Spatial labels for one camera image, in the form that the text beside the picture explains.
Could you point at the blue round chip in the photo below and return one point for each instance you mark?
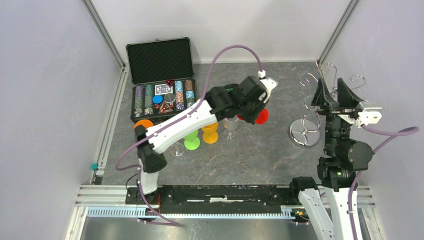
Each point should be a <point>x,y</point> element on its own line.
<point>157,99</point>

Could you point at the green wine glass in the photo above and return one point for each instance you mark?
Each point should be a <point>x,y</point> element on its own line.
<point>192,141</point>

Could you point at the yellow-orange wine glass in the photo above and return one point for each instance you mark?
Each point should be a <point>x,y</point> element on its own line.
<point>210,134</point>

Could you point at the chrome wine glass rack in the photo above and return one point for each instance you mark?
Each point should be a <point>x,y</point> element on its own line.
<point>305,132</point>

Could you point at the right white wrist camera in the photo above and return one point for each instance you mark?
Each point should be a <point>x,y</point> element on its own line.
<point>368,113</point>

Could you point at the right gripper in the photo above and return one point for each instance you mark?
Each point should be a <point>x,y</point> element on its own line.
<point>347,100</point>

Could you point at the clear wine glass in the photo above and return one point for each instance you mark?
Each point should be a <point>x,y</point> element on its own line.
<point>231,125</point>
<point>177,149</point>

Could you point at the clear round dealer button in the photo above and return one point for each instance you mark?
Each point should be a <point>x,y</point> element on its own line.
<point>169,98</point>

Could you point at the cyan blue chip stack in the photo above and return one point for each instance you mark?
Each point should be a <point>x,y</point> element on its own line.
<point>190,95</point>

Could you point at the black poker chip case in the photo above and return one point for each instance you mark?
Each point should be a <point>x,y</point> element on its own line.
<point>158,62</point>

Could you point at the orange wine glass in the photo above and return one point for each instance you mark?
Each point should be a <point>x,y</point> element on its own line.
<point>146,123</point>

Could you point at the triangular all in marker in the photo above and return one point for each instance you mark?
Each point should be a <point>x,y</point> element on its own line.
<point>166,107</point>

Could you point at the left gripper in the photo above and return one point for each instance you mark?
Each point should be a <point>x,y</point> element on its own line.
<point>251,119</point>

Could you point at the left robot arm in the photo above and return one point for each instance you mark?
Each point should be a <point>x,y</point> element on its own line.
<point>246,100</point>

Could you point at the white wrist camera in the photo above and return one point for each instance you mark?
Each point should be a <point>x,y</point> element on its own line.
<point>269,83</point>
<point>368,113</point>

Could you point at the orange blue chip stack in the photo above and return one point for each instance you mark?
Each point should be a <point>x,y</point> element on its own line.
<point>180,106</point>

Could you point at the red wine glass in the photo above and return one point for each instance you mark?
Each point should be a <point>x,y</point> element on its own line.
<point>254,115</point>

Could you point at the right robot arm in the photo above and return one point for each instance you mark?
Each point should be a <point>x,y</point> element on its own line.
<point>340,169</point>

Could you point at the playing card deck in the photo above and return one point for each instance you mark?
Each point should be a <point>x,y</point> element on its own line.
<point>162,89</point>

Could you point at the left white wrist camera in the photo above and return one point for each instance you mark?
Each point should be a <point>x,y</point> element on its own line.
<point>269,83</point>

